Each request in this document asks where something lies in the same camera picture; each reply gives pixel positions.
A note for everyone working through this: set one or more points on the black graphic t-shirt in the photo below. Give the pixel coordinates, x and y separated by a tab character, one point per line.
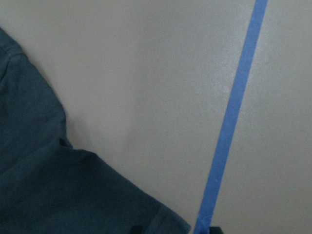
47	186

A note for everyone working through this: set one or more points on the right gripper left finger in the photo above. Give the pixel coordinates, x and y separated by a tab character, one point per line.
138	229

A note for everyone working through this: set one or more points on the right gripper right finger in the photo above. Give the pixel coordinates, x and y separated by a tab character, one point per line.
215	230

